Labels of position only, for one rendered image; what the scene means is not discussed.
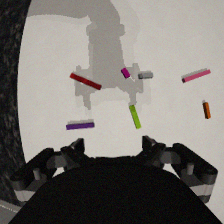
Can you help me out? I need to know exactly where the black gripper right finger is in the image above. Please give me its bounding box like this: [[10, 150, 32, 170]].
[[124, 135, 218, 204]]

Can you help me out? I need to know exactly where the orange rod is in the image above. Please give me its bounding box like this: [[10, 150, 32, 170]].
[[202, 102, 211, 119]]

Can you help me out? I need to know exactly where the lime green rod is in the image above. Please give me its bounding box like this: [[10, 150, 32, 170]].
[[129, 105, 141, 129]]

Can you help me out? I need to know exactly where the grey rod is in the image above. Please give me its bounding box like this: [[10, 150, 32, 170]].
[[138, 72, 154, 79]]

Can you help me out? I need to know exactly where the pink rod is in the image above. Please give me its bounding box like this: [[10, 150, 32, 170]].
[[182, 69, 211, 83]]

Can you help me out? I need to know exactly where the dark red rod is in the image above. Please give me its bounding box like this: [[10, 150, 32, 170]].
[[70, 73, 102, 90]]

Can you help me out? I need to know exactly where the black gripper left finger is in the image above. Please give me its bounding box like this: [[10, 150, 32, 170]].
[[10, 138, 100, 207]]

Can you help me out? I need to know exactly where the small magenta block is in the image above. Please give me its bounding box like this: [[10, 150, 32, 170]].
[[121, 68, 130, 79]]

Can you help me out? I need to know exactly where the purple rod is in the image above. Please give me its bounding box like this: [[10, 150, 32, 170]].
[[66, 122, 94, 130]]

